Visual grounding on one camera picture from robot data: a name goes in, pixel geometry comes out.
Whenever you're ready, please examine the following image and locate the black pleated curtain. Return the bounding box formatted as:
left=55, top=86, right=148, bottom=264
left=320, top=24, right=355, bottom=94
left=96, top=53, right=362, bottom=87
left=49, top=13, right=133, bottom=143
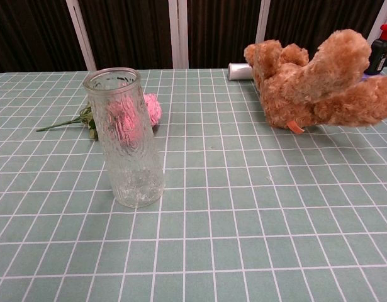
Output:
left=0, top=0, right=387, bottom=74

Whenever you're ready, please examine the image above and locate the pink rose bouquet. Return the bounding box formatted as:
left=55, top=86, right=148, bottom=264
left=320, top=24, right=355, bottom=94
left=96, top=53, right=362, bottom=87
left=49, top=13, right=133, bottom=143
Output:
left=35, top=92, right=162, bottom=141

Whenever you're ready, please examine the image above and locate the white frame post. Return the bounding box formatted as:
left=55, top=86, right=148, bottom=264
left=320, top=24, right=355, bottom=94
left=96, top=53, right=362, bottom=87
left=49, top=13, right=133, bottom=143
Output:
left=167, top=0, right=189, bottom=69
left=367, top=0, right=387, bottom=40
left=257, top=0, right=273, bottom=45
left=65, top=0, right=97, bottom=72

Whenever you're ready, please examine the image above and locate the brown plush teddy bear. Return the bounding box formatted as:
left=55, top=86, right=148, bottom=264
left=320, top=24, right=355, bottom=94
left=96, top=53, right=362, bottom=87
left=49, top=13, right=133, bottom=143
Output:
left=243, top=28, right=387, bottom=135

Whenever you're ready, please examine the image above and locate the transparent textured glass vase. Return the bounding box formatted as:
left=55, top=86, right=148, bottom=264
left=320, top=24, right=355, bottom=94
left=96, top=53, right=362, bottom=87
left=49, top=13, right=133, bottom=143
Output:
left=82, top=67, right=166, bottom=208

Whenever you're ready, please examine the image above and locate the red lipstick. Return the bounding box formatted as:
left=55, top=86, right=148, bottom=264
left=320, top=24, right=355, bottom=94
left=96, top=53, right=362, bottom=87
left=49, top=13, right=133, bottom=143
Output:
left=367, top=23, right=387, bottom=76

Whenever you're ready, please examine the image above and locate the green checked tablecloth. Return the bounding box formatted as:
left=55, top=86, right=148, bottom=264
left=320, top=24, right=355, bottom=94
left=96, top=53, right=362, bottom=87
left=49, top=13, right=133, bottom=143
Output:
left=0, top=68, right=387, bottom=302

